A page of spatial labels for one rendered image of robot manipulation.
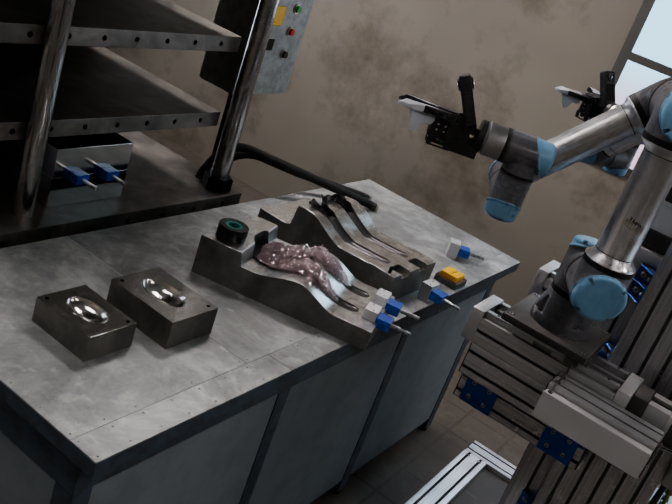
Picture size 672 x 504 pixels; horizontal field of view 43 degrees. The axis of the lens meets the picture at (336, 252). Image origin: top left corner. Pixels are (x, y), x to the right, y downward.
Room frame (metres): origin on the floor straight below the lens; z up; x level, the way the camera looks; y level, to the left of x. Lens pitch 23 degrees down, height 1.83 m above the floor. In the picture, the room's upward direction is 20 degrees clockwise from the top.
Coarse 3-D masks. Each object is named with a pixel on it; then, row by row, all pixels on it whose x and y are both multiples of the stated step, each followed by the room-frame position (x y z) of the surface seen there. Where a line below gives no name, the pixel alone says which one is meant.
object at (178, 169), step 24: (144, 144) 2.83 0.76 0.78; (144, 168) 2.62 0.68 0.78; (168, 168) 2.69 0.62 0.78; (192, 168) 2.77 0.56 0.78; (0, 192) 2.09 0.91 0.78; (144, 192) 2.43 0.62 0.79; (168, 192) 2.49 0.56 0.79; (192, 192) 2.56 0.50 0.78; (216, 192) 2.63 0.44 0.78; (240, 192) 2.71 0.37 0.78; (0, 216) 1.96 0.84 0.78; (48, 216) 2.05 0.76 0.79; (72, 216) 2.10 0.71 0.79; (96, 216) 2.15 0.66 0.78; (120, 216) 2.23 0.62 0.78; (144, 216) 2.31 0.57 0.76; (168, 216) 2.41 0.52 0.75; (0, 240) 1.88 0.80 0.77; (24, 240) 1.94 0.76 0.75
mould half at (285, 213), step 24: (264, 216) 2.44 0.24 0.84; (288, 216) 2.46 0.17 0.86; (312, 216) 2.36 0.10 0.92; (336, 216) 2.44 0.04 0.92; (360, 216) 2.53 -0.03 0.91; (288, 240) 2.39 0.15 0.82; (312, 240) 2.35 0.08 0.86; (336, 240) 2.34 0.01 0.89; (360, 240) 2.42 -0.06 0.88; (384, 240) 2.49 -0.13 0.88; (360, 264) 2.27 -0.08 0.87; (384, 264) 2.29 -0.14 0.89; (408, 264) 2.35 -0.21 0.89; (432, 264) 2.43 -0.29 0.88; (384, 288) 2.23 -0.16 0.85; (408, 288) 2.33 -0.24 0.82
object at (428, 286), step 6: (426, 282) 2.35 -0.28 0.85; (432, 282) 2.37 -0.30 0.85; (420, 288) 2.35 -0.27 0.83; (426, 288) 2.34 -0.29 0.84; (432, 288) 2.34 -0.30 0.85; (438, 288) 2.37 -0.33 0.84; (420, 294) 2.35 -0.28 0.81; (426, 294) 2.34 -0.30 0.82; (432, 294) 2.33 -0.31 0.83; (438, 294) 2.33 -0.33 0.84; (444, 294) 2.35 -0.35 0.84; (426, 300) 2.34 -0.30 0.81; (432, 300) 2.33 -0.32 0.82; (438, 300) 2.32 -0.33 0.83; (444, 300) 2.33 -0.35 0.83; (456, 306) 2.31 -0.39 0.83
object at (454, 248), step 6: (450, 240) 2.80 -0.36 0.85; (456, 240) 2.80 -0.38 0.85; (450, 246) 2.77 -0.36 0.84; (456, 246) 2.77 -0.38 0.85; (462, 246) 2.80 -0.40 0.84; (450, 252) 2.77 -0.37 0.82; (456, 252) 2.77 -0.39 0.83; (462, 252) 2.77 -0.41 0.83; (468, 252) 2.77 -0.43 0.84; (480, 258) 2.79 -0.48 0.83
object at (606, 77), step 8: (600, 72) 2.82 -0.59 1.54; (608, 72) 2.81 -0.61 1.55; (600, 80) 2.81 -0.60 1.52; (608, 80) 2.80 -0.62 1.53; (600, 88) 2.80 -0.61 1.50; (608, 88) 2.79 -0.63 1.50; (600, 96) 2.79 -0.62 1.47; (608, 96) 2.78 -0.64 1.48; (600, 104) 2.78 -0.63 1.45; (608, 104) 2.77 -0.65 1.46
